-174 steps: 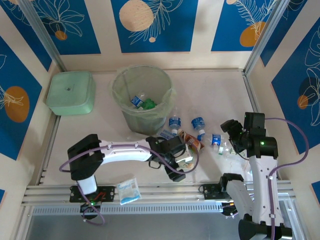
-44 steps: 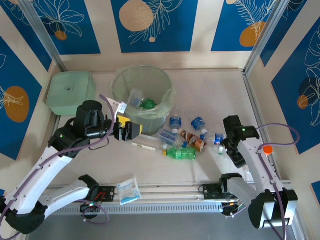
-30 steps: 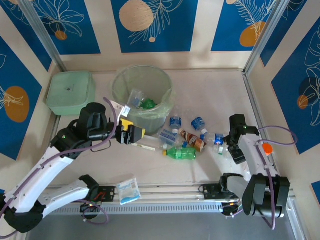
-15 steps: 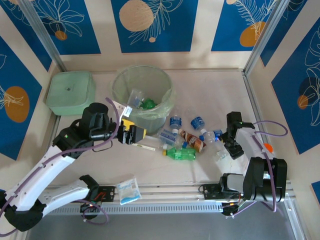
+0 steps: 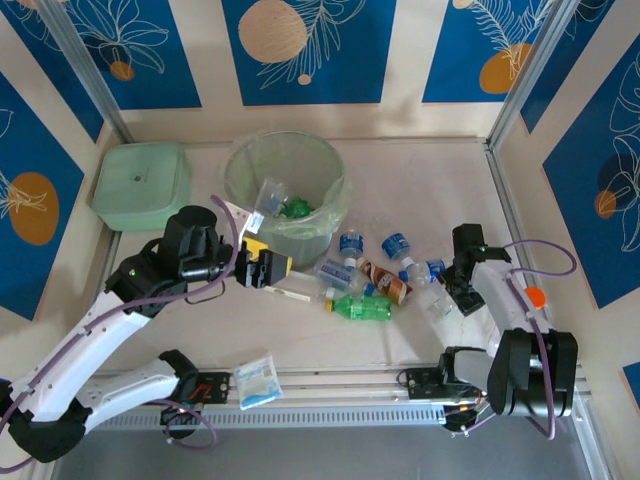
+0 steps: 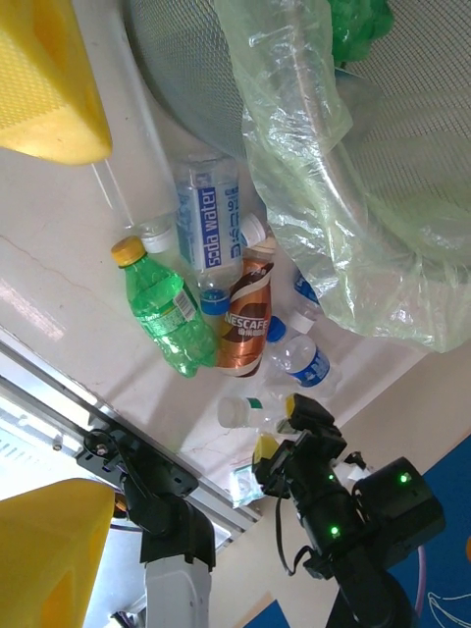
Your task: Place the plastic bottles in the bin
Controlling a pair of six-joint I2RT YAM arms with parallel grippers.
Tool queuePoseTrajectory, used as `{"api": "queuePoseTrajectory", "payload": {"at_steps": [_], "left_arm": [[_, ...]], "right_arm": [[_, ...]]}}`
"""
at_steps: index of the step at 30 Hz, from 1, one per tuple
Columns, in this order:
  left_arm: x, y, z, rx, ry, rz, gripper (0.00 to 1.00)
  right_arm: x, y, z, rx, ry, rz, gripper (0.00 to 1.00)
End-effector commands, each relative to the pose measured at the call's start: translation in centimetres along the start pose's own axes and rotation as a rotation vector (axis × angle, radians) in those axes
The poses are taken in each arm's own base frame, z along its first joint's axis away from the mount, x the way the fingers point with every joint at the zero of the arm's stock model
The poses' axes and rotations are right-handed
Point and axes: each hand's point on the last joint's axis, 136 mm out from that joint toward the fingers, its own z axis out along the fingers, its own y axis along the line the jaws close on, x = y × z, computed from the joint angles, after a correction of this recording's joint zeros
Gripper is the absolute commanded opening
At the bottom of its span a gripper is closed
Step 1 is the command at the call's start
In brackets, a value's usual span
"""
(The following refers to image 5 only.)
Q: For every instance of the mesh wastebasket with plastic liner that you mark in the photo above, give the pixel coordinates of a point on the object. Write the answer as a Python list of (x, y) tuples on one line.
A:
[(340, 200)]

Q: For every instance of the small water bottle blue label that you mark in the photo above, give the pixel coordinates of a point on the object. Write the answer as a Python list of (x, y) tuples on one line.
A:
[(396, 245), (351, 243)]

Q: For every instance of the black controller board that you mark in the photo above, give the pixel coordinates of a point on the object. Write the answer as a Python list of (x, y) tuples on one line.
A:
[(462, 417), (180, 417)]

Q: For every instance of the long clear bottle white label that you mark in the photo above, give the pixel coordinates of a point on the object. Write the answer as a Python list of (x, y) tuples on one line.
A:
[(300, 292)]

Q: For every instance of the aluminium frame post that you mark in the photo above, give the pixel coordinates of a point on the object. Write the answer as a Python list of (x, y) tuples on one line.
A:
[(85, 65), (530, 65)]

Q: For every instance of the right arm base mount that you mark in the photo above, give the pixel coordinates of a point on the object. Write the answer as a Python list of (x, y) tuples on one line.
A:
[(420, 382)]

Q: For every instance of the clear bottle blue white label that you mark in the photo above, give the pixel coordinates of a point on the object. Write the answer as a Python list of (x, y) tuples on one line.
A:
[(336, 272)]

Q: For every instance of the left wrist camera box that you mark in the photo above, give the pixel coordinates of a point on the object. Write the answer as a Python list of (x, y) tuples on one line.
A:
[(245, 217)]

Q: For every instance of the clear bottle blue cap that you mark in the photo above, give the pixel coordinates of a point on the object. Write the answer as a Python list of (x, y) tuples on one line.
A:
[(272, 192)]

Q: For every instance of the aluminium side rail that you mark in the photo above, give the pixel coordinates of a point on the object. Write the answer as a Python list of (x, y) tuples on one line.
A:
[(505, 200)]

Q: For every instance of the white blue sachet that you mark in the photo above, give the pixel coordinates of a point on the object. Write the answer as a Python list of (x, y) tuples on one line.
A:
[(257, 382)]

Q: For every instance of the clear bottle round blue logo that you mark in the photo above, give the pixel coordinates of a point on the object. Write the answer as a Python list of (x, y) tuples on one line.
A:
[(425, 272)]

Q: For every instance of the brown chocolate drink bottle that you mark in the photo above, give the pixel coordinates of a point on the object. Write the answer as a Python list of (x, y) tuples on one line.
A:
[(387, 285)]

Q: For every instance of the green soda bottle yellow cap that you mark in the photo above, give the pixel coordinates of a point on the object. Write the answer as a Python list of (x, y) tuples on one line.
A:
[(299, 209), (362, 307)]

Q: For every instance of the orange cap bottle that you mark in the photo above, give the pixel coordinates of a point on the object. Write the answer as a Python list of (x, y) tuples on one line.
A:
[(536, 297)]

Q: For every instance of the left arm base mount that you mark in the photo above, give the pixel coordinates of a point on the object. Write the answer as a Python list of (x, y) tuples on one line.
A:
[(215, 387)]

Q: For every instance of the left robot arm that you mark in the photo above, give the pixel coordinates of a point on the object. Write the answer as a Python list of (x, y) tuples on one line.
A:
[(100, 325)]

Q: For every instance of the aluminium frame rail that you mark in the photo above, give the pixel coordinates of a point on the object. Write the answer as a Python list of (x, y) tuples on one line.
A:
[(340, 385)]

